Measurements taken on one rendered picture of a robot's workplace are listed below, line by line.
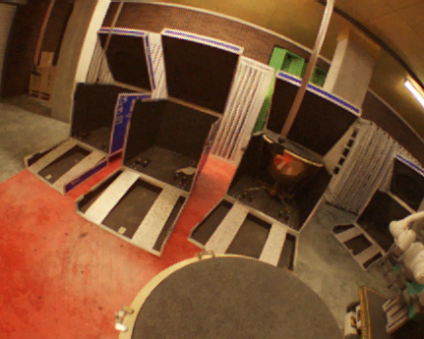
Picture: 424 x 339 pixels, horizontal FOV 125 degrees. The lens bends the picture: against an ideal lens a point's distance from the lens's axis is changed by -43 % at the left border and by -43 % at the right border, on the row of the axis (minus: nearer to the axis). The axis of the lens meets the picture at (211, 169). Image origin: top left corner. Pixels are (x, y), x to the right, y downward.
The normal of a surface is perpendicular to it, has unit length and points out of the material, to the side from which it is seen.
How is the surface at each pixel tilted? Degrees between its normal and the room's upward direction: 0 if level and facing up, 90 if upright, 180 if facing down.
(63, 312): 0
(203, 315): 0
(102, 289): 0
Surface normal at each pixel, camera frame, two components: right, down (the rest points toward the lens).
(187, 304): 0.32, -0.86
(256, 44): -0.09, 0.38
